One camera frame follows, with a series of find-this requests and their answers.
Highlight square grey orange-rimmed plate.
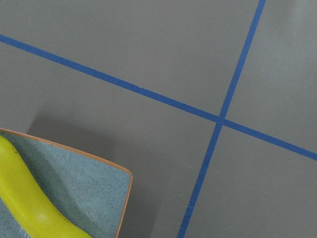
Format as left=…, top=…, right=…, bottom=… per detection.
left=0, top=129, right=133, bottom=238

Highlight brown paper table cover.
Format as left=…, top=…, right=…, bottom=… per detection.
left=0, top=0, right=317, bottom=238

